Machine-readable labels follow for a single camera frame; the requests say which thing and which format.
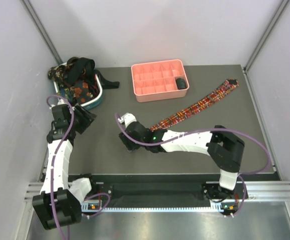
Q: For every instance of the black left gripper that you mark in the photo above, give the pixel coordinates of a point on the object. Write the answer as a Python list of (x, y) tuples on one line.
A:
[(87, 117)]

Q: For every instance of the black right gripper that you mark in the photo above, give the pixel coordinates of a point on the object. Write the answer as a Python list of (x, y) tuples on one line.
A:
[(128, 143)]

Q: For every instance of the red multicolour checked tie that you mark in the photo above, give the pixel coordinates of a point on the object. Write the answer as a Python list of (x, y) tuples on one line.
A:
[(215, 96)]

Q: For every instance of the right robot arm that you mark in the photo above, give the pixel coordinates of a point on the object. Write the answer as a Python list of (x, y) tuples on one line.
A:
[(224, 147)]

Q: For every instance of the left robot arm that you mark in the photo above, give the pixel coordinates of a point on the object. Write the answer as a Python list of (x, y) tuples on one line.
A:
[(59, 204)]

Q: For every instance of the teal perforated plastic basket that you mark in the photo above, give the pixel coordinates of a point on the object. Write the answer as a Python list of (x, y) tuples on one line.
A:
[(91, 104)]

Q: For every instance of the black tie with orange flowers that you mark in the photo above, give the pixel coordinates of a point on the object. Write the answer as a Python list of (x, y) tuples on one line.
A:
[(83, 93)]

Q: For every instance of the blue tie with yellow flowers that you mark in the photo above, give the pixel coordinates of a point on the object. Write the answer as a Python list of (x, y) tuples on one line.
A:
[(67, 93)]

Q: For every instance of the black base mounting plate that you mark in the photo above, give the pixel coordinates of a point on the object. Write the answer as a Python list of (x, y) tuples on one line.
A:
[(157, 191)]

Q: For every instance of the plain black tie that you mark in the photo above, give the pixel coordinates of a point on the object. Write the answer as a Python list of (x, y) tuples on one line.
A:
[(81, 68)]

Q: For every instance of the dark tie with beige flowers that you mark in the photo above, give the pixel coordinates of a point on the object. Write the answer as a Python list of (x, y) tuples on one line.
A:
[(59, 73)]

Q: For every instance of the pink compartment tray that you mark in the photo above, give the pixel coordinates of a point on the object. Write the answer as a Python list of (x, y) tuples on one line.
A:
[(155, 81)]

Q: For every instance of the rolled dark leaf-pattern tie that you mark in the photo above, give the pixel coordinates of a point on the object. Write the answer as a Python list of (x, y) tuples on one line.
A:
[(181, 83)]

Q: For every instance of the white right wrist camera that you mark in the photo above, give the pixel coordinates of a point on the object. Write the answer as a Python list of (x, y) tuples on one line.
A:
[(126, 119)]

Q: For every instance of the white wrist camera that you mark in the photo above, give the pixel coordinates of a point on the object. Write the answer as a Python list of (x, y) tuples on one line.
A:
[(60, 102), (126, 119)]

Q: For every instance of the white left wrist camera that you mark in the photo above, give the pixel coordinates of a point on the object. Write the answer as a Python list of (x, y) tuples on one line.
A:
[(60, 102)]

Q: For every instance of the aluminium frame rail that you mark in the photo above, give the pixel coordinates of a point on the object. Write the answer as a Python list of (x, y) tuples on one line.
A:
[(259, 190)]

